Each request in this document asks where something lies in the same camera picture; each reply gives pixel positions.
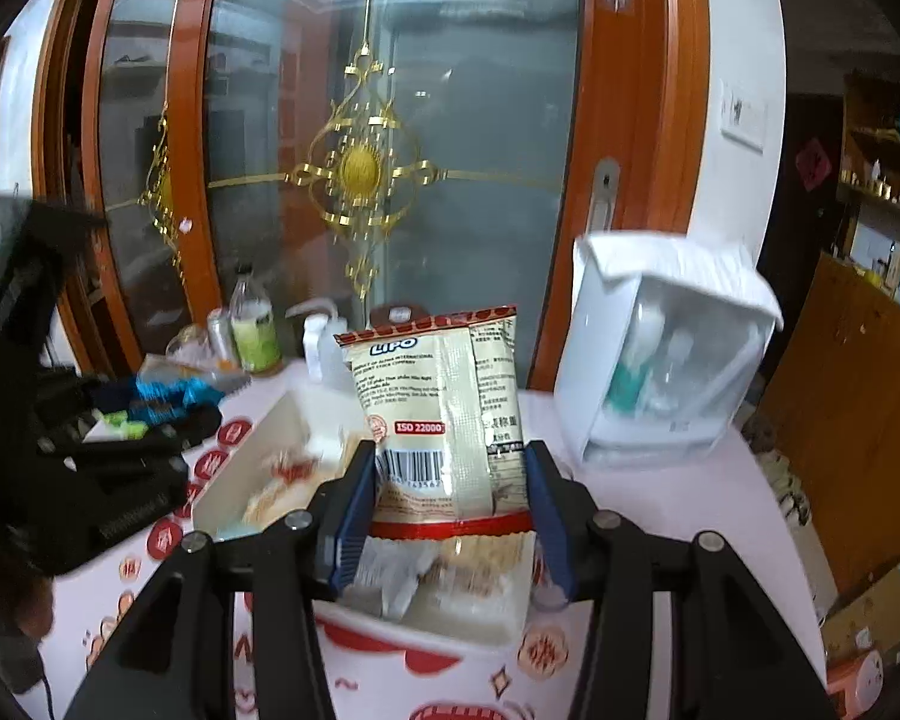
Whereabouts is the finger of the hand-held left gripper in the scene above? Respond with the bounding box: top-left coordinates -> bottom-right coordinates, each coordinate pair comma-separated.
34,377 -> 224,458
39,452 -> 190,580

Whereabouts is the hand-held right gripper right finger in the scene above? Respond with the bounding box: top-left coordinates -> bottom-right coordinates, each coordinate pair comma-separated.
523,441 -> 833,720

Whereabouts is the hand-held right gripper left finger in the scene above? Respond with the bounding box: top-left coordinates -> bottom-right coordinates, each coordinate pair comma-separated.
64,439 -> 380,720

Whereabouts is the pale biscuit snack packet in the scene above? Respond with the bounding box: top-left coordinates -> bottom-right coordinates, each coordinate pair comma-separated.
435,532 -> 537,616

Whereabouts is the red white snack packet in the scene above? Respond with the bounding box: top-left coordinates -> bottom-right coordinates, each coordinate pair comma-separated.
244,442 -> 346,526

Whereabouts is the white plastic tray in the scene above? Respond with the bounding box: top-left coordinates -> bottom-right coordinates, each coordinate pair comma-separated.
191,382 -> 548,653

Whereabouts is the cream red-edged snack packet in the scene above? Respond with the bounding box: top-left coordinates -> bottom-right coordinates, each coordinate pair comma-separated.
334,305 -> 538,541

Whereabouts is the person's left hand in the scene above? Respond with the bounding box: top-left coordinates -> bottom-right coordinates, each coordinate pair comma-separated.
0,540 -> 57,642

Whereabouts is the green label plastic bottle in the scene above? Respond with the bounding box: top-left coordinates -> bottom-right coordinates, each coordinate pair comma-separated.
229,264 -> 283,377

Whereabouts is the pink printed tablecloth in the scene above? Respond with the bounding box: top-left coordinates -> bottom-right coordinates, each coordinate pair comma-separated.
45,360 -> 841,720

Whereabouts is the clear pump bottle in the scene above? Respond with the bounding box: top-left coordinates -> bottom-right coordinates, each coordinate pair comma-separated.
285,298 -> 350,392

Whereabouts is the teal bottle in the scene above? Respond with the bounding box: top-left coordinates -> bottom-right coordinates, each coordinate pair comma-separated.
606,300 -> 668,418

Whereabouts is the narrow gold door ornament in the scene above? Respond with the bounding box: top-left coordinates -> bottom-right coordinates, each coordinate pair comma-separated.
139,0 -> 196,271

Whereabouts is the white plastic storage box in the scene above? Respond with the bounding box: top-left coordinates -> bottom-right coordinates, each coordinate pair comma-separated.
553,231 -> 785,470

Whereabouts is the large gold door ornament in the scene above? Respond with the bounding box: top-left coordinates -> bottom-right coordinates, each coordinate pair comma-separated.
210,45 -> 571,293

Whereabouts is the cardboard box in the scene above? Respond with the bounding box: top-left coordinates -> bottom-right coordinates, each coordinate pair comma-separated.
821,577 -> 900,668

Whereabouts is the wooden shelf cabinet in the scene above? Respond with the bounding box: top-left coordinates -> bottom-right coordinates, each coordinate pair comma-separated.
750,71 -> 900,601

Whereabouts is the orange round object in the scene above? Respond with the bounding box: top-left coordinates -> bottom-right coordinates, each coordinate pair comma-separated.
825,649 -> 890,720

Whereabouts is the orange framed glass door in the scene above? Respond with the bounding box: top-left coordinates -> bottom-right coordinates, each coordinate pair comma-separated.
34,0 -> 713,392

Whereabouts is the red paper decoration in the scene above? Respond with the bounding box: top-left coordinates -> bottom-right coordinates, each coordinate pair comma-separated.
795,136 -> 833,193

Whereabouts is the silver door handle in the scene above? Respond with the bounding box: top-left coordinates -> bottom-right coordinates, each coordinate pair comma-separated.
589,157 -> 622,230

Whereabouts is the white wall switch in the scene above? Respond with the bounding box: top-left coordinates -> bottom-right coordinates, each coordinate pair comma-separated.
722,79 -> 767,155

